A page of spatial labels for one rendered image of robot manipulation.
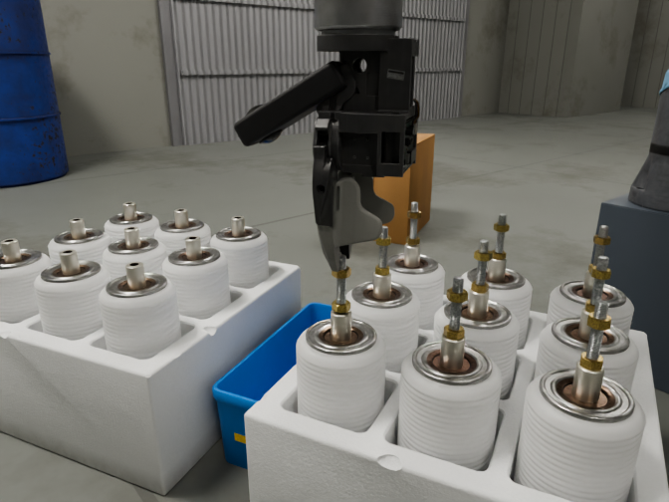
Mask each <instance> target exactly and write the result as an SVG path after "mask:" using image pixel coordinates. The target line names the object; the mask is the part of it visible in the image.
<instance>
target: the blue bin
mask: <svg viewBox="0 0 669 502"><path fill-rule="evenodd" d="M331 310H332V305H327V304H322V303H309V304H307V305H306V306H304V307H303V308H302V309H301V310H300V311H299V312H298V313H297V314H296V315H295V316H294V317H293V318H291V319H290V320H289V321H288V322H287V323H286V324H284V325H283V326H282V327H281V328H280V329H279V330H277V331H276V332H275V333H274V334H273V335H272V336H270V337H269V338H268V339H267V340H266V341H265V342H263V343H262V344H261V345H260V346H259V347H257V348H256V349H255V350H254V351H253V352H252V353H250V354H249V355H248V356H247V357H246V358H245V359H243V360H242V361H241V362H240V363H239V364H238V365H236V366H235V367H234V368H233V369H232V370H231V371H229V372H228V373H227V374H226V375H224V376H223V377H222V378H220V379H219V380H218V381H217V382H215V384H214V385H213V386H212V392H213V397H214V399H215V400H217V406H218V413H219V420H220V427H221V433H222V440H223V447H224V453H225V459H226V461H227V462H229V463H231V464H234V465H237V466H239V467H242V468H245V469H248V463H247V448H246V434H245V420H244V415H245V413H246V412H247V411H248V410H249V409H250V408H251V407H252V406H253V405H254V404H255V403H256V402H257V401H259V400H261V399H262V397H263V396H264V394H265V393H267V392H268V391H269V390H270V389H271V388H272V387H273V386H274V385H275V384H276V383H277V382H278V381H279V380H280V379H281V378H282V377H283V376H284V375H285V374H286V373H287V372H288V371H289V370H290V369H291V368H292V367H294V366H295V365H296V364H297V353H296V344H297V340H298V338H299V337H300V335H301V334H302V333H303V332H304V331H305V330H306V329H308V328H309V327H310V326H311V325H313V324H314V323H316V322H319V321H322V320H326V319H330V318H331Z"/></svg>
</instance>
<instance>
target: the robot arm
mask: <svg viewBox="0 0 669 502"><path fill-rule="evenodd" d="M314 5H315V29H316V30H317V31H320V32H322V34H321V35H317V52H339V61H330V62H328V63H327V64H325V65H324V66H322V67H321V68H319V69H318V70H316V71H314V72H313V73H311V74H310V75H308V76H307V77H305V78H304V79H302V80H301V81H299V82H297V83H296V84H294V85H293V86H291V87H290V88H288V89H287V90H285V91H284V92H282V93H280V94H279V95H277V96H276V97H274V98H273V99H271V100H270V101H268V102H267V103H265V104H263V105H256V106H254V107H252V108H251V109H249V111H248V112H247V114H246V115H245V116H244V117H243V118H242V119H240V120H239V121H237V122H236V123H235V124H234V130H235V132H236V133H237V135H238V136H239V138H240V139H241V141H242V143H243V144H244V145H245V146H250V145H253V144H256V143H259V144H261V143H263V144H265V143H271V142H273V141H275V140H276V139H277V138H278V137H279V136H280V135H281V133H282V132H283V130H284V129H285V128H287V127H289V126H291V125H293V124H294V123H296V122H298V121H299V120H301V119H302V118H304V117H306V116H307V115H309V114H311V113H312V112H314V111H317V113H318V115H319V117H318V118H317V119H316V121H315V126H314V138H313V156H314V165H313V200H314V209H315V218H316V223H317V225H318V233H319V238H320V242H321V245H322V249H323V253H324V255H325V257H326V259H327V261H328V263H329V265H330V267H331V269H332V271H334V272H338V271H339V253H340V252H341V254H342V255H345V256H346V259H349V257H350V253H351V246H352V244H356V243H362V242H368V241H373V240H376V239H377V238H379V237H380V235H381V233H382V224H385V223H388V222H390V221H391V220H392V219H393V217H394V213H395V212H394V207H393V205H392V204H391V203H390V202H388V201H386V200H384V199H383V198H381V197H379V196H377V195H376V194H375V193H374V190H373V177H384V176H393V177H403V173H404V172H405V171H406V170H407V169H408V168H409V167H410V166H411V165H412V163H416V146H417V132H418V118H419V115H420V107H419V103H418V101H417V100H416V99H413V94H414V74H415V57H418V55H419V40H414V39H413V38H399V36H394V33H395V32H396V31H399V30H400V29H401V28H402V10H403V0H314ZM363 59H365V61H366V69H365V71H363V70H362V69H361V66H360V64H361V62H362V60H363ZM659 96H660V99H659V104H658V109H657V114H656V119H655V124H654V129H653V134H652V138H651V144H650V148H649V153H648V156H647V158H646V160H645V162H644V164H643V165H642V167H641V169H640V170H639V172H638V174H637V176H636V177H635V179H634V181H633V183H632V184H631V186H630V190H629V195H628V200H629V201H630V202H632V203H634V204H636V205H639V206H642V207H645V208H649V209H653V210H658V211H663V212H669V70H668V71H667V72H666V74H665V78H664V82H663V86H662V89H661V90H660V92H659ZM413 102H414V103H415V106H414V105H413Z"/></svg>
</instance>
